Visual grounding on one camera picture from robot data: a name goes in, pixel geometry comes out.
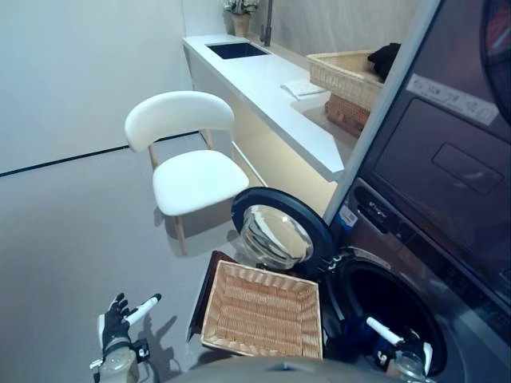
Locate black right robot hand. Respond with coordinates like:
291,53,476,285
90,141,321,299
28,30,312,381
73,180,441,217
365,317,435,377

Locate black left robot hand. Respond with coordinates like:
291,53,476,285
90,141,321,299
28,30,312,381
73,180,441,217
97,292,163,357

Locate blue garment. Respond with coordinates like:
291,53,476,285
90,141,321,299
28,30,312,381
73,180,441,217
343,317,386,354

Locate round washing machine door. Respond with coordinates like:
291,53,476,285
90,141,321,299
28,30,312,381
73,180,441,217
230,187,335,277

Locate grey robot torso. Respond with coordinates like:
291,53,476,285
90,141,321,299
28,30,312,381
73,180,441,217
187,356,400,383

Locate blue energy label sticker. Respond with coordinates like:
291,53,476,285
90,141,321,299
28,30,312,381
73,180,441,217
338,206,359,229

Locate wicker laundry basket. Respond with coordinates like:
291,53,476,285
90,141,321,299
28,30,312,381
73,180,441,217
199,259,323,359

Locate white chair with wooden legs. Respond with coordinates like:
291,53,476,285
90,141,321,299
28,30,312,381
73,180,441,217
124,90,251,256

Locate white cabinet side panel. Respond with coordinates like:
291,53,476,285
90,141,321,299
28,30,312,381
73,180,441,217
322,0,445,227

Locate small brown wicker box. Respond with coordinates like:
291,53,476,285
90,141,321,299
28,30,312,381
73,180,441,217
323,92,375,140

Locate white counter cabinet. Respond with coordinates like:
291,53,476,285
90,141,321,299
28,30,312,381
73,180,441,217
181,34,362,219

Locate large wicker counter basket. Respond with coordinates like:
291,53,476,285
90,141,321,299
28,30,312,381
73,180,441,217
306,49,401,108

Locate folded white cloth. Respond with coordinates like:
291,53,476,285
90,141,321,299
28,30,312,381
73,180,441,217
279,80,327,101

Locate black garment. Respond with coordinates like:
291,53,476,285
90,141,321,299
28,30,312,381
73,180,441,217
366,42,402,85

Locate dark counter sink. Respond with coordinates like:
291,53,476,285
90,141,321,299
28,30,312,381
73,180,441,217
205,41,269,61

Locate potted white flowers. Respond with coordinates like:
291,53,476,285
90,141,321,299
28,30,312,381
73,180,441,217
222,0,261,35

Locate dark tall faucet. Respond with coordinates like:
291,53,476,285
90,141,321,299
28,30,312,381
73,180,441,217
259,0,275,47

